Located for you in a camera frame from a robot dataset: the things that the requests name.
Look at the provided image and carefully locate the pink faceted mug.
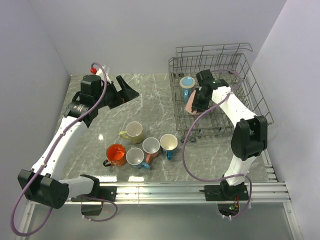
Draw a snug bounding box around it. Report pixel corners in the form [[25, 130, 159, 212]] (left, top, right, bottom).
[[185, 90, 210, 116]]

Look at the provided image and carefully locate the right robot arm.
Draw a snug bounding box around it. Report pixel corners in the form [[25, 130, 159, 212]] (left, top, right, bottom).
[[191, 69, 268, 200]]

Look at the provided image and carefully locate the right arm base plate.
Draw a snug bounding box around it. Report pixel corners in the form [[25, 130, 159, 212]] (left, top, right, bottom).
[[200, 184, 249, 202]]

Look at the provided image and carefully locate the dark blue mug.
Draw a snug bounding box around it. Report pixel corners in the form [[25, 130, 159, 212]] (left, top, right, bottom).
[[160, 133, 178, 161]]

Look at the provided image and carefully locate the salmon floral mug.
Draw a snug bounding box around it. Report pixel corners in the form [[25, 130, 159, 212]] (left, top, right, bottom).
[[142, 137, 161, 164]]

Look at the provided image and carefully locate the blue mug orange interior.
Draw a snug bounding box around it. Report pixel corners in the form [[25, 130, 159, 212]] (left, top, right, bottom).
[[179, 76, 196, 104]]

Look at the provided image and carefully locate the aluminium mounting rail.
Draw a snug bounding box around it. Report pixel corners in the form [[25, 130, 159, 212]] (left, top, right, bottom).
[[26, 181, 291, 205]]

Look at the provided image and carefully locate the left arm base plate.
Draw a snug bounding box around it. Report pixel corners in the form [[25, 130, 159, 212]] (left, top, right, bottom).
[[70, 186, 117, 202]]

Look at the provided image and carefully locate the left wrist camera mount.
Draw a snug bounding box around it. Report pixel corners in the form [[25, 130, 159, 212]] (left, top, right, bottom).
[[90, 65, 111, 83]]

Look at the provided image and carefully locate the light blue floral mug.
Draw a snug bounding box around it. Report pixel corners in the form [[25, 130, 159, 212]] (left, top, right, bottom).
[[126, 147, 151, 170]]

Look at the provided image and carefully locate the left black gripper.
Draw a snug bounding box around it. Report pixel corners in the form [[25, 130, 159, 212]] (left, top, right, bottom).
[[94, 75, 139, 109]]

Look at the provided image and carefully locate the wire dish rack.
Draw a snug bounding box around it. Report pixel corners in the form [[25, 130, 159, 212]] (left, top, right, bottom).
[[168, 43, 274, 142]]

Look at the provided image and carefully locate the orange mug black handle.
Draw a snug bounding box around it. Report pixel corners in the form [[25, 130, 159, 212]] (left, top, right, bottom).
[[103, 144, 126, 167]]

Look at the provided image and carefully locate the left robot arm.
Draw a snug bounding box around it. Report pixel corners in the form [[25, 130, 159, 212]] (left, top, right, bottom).
[[17, 74, 139, 209]]

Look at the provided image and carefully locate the yellow faceted mug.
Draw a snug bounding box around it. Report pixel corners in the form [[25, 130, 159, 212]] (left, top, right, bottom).
[[118, 121, 144, 144]]

